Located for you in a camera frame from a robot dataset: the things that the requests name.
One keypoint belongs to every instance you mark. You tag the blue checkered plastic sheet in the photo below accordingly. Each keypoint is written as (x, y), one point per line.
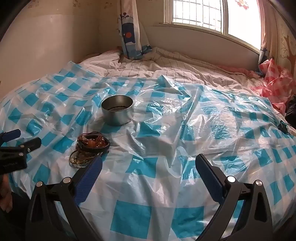
(161, 143)

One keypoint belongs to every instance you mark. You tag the blue patterned pillow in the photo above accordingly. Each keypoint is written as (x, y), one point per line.
(129, 34)

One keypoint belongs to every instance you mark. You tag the pink edged curtain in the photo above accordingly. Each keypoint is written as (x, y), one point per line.
(264, 34)

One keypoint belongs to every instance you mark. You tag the person's left hand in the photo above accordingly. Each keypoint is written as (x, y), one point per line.
(5, 197)

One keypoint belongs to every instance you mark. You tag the barred window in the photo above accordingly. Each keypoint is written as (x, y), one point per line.
(208, 16)

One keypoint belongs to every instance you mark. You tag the white striped quilt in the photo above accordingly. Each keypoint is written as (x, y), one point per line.
(180, 67)

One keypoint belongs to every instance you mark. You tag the tree wall sticker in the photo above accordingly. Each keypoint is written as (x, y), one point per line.
(288, 48)

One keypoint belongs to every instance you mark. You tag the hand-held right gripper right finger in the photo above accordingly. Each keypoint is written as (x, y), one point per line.
(210, 178)

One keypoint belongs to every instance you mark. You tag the pink blanket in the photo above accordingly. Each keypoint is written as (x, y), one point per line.
(240, 71)

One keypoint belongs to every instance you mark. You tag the pink checkered plastic sheet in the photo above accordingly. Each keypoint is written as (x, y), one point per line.
(275, 81)

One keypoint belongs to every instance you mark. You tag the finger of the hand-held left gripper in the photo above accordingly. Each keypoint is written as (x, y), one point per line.
(31, 143)
(10, 135)

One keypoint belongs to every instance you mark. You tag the round metal tin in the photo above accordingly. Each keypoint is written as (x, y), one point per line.
(118, 113)

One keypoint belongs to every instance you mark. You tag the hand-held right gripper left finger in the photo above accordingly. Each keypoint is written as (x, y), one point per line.
(89, 180)

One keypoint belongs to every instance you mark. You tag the black plastic bag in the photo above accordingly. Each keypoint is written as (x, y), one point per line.
(291, 109)

